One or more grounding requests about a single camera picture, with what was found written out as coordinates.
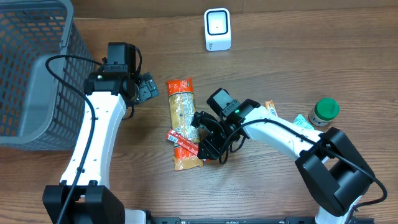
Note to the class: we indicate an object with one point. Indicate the teal wet wipes pack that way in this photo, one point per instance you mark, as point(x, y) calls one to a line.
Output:
point(302, 122)

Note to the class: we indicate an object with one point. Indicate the grey plastic shopping basket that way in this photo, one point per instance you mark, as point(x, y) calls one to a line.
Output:
point(37, 112)

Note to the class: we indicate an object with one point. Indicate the small orange snack box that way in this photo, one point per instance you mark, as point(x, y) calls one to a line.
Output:
point(270, 106)

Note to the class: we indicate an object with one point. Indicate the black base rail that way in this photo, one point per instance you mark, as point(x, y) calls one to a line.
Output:
point(286, 220)

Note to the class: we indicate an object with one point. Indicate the thin red sachet packet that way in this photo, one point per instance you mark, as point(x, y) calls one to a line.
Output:
point(182, 142)

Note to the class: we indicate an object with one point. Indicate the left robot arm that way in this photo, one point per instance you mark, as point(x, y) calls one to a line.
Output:
point(83, 194)

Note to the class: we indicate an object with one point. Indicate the long orange noodle packet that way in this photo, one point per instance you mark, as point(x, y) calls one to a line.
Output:
point(182, 109)

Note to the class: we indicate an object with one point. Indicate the white barcode scanner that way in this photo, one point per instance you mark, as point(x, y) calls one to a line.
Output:
point(217, 29)

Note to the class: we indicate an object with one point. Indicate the green lidded can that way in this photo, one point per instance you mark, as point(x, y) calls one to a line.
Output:
point(324, 112)

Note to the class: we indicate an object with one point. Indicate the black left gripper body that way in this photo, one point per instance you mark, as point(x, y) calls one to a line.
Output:
point(148, 89)

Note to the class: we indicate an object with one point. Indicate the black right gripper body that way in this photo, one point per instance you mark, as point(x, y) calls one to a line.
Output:
point(210, 134)

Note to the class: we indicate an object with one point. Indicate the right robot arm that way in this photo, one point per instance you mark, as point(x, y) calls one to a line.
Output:
point(335, 173)

